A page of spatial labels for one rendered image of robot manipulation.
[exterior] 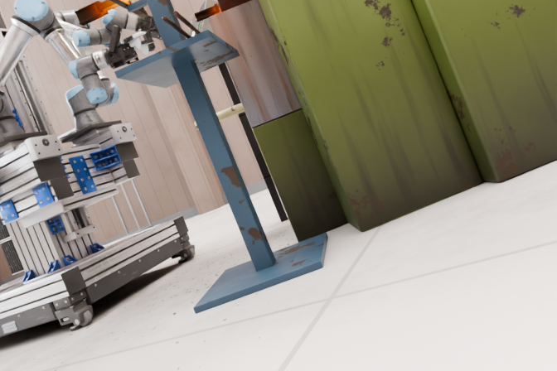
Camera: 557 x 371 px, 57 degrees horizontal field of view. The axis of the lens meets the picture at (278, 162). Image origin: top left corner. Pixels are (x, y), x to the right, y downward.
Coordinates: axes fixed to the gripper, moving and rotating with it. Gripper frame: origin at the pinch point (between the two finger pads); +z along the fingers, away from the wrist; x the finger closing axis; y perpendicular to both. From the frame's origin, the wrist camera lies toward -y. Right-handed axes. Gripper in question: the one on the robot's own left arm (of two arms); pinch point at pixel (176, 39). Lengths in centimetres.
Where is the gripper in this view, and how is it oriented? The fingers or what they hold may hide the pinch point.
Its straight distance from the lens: 264.6
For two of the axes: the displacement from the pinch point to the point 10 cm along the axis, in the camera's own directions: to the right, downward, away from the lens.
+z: 9.0, 1.7, 4.0
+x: -4.2, 1.5, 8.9
